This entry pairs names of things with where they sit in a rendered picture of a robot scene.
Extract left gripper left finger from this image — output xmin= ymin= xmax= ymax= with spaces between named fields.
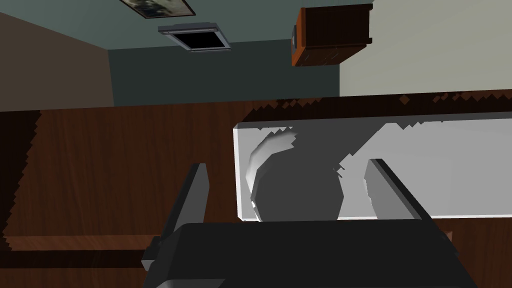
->
xmin=161 ymin=162 xmax=210 ymax=239

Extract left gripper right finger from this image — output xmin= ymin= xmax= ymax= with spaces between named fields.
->
xmin=362 ymin=158 xmax=434 ymax=221

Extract white rectangular door plate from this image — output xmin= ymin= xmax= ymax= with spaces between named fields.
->
xmin=232 ymin=112 xmax=512 ymax=223

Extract grey framed black screen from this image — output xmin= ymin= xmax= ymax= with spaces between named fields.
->
xmin=157 ymin=22 xmax=233 ymax=53

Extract brown wooden cabinet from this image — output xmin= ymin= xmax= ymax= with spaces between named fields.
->
xmin=290 ymin=3 xmax=374 ymax=68

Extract framed wall picture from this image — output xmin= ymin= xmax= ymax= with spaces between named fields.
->
xmin=119 ymin=0 xmax=197 ymax=20

